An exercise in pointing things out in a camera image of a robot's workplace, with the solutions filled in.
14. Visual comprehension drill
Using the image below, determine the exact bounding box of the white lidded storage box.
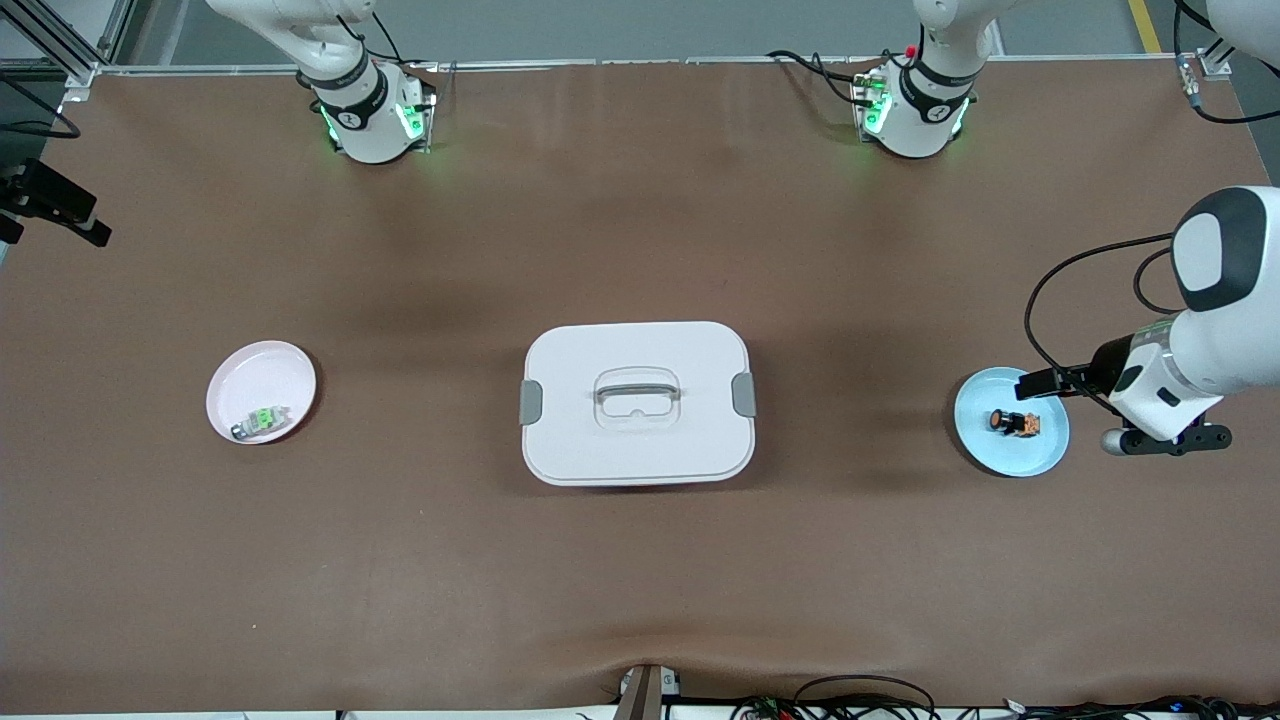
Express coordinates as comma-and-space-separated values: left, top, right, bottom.
518, 320, 758, 488

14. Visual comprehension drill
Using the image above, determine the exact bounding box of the light blue round plate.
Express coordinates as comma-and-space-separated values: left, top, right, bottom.
952, 366, 1071, 479

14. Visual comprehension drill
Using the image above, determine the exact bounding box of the pink round plate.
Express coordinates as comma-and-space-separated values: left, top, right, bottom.
205, 340, 319, 446

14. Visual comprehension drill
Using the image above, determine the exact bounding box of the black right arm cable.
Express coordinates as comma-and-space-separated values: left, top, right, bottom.
0, 74, 83, 143

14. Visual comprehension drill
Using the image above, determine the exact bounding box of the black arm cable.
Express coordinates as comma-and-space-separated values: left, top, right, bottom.
1023, 232, 1186, 403
0, 74, 83, 143

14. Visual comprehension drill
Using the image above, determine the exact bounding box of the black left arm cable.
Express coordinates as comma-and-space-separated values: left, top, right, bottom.
1023, 232, 1186, 403

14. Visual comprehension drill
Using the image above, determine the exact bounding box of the aluminium frame profile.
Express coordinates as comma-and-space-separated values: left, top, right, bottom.
0, 0, 137, 91

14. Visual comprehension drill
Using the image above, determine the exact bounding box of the green push-button switch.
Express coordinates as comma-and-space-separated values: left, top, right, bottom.
230, 404, 293, 442

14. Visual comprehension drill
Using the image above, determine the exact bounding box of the black cable with connector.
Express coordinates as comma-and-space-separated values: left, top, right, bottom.
1172, 0, 1280, 127

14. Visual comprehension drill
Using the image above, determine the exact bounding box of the tangled cable bundle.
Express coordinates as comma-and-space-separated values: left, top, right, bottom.
730, 675, 1280, 720

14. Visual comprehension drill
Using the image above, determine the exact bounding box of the black left base cable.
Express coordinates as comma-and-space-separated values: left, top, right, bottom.
767, 49, 881, 107

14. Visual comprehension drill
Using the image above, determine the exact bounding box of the metal table edge bracket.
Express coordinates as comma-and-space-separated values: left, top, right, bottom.
614, 663, 683, 720

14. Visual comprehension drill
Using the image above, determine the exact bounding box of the aluminium table edge rail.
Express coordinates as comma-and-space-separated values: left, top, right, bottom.
90, 54, 1226, 77

